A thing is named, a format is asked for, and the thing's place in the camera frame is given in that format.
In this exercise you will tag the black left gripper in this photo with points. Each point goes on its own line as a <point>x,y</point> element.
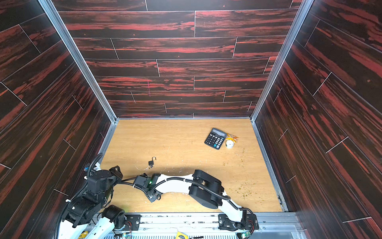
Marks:
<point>116,172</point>

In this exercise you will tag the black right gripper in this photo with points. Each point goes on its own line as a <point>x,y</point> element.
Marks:
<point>143,181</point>

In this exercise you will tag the dark padlock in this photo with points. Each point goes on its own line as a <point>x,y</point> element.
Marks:
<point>151,162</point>

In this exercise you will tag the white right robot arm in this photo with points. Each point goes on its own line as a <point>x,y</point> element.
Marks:
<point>206,190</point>

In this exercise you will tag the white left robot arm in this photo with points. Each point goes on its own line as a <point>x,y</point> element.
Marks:
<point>80,210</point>

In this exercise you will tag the yellow tool at front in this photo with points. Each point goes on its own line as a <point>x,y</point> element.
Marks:
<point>180,235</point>

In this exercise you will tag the black desktop calculator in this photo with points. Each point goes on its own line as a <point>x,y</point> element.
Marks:
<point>215,138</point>

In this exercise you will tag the white label roll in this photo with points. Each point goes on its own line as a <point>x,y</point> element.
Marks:
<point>229,143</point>

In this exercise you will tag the orange snack packet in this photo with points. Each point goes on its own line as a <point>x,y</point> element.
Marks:
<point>232,137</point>

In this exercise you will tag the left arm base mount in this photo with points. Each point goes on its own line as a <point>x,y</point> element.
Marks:
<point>121,220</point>

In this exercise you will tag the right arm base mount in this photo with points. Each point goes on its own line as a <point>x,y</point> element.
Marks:
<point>247,221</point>

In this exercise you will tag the aluminium corner post left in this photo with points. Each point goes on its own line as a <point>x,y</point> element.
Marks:
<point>68,41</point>

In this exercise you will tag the aluminium corner post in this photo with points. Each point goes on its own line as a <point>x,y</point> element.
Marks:
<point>289,40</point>
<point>68,41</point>

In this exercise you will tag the aluminium corner post right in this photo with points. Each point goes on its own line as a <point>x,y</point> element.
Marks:
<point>289,40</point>

